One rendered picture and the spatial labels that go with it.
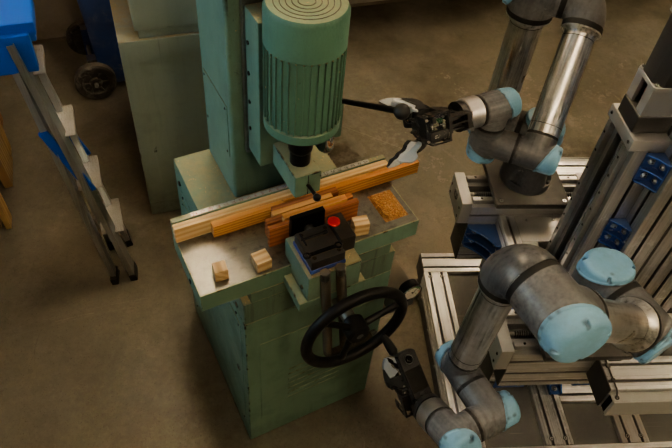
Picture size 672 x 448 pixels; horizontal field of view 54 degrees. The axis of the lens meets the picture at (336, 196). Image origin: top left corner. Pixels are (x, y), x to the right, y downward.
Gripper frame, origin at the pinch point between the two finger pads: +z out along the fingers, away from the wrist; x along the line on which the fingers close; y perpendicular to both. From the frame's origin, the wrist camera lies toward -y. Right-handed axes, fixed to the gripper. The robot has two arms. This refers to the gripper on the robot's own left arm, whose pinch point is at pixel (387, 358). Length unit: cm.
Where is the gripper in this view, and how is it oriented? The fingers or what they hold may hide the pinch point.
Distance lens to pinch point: 169.5
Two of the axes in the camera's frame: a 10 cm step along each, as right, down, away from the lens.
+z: -3.9, -2.8, 8.8
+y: 2.1, 9.0, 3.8
